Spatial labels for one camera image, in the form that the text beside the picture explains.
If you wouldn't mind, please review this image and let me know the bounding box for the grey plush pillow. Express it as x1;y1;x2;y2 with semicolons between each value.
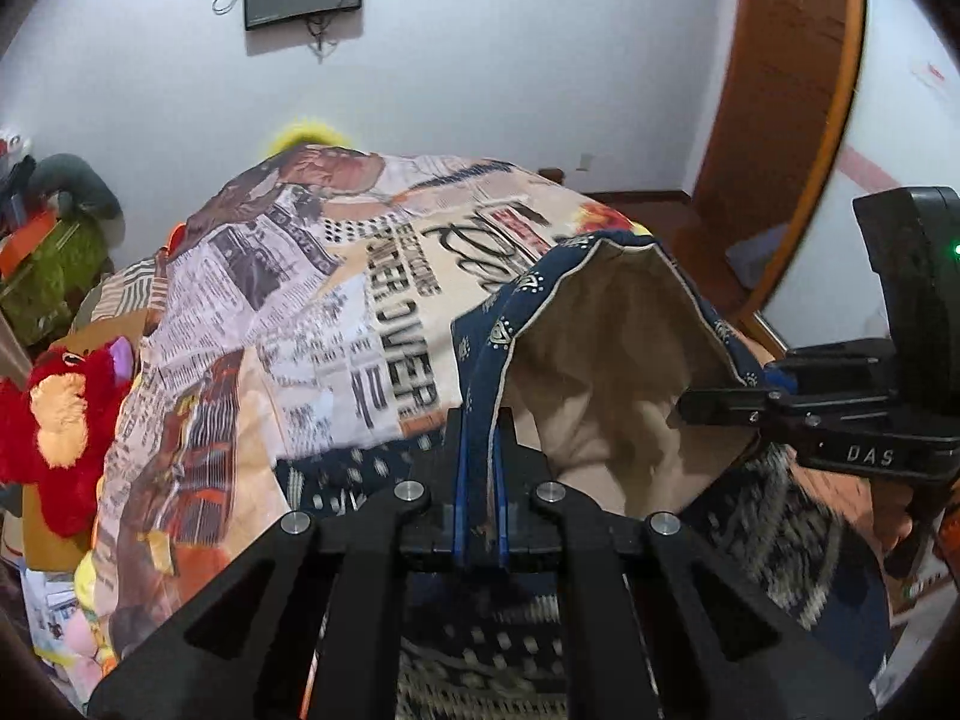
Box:
26;154;125;220

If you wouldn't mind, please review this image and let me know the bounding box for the orange box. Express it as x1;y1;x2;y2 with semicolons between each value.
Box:
0;210;61;275

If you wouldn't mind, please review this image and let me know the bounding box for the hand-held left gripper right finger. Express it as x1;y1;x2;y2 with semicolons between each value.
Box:
491;409;878;720

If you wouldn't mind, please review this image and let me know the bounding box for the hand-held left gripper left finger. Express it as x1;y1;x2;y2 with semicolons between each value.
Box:
86;405;470;720

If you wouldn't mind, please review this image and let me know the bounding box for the navy patterned hooded garment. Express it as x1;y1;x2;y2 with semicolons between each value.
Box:
274;232;893;720

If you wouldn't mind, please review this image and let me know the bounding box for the red plush toy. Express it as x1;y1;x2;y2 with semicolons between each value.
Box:
0;337;137;539

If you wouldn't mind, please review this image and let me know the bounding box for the green cloth covered cabinet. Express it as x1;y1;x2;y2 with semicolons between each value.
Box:
0;217;110;347

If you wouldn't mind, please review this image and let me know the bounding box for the yellow plush toy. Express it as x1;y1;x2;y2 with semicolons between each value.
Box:
266;116;353;158

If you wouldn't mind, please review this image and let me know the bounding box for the grey floor mat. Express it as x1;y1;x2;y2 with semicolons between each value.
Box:
726;229;790;287

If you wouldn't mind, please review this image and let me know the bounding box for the wooden door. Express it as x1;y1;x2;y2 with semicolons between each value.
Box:
690;0;869;320

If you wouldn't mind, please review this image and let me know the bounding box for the white sliding wardrobe door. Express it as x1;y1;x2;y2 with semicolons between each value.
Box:
757;0;960;361

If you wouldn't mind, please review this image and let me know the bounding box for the pink door sticker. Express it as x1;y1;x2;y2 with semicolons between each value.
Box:
836;146;905;192

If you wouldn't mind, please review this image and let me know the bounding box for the newspaper printed blanket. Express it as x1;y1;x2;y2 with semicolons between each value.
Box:
90;146;676;691

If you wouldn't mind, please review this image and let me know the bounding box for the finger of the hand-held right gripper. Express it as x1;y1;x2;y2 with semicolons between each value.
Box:
677;382;818;434
763;338;893;395

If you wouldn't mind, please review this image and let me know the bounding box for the brown cardboard box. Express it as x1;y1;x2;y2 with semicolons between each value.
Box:
19;484;95;575

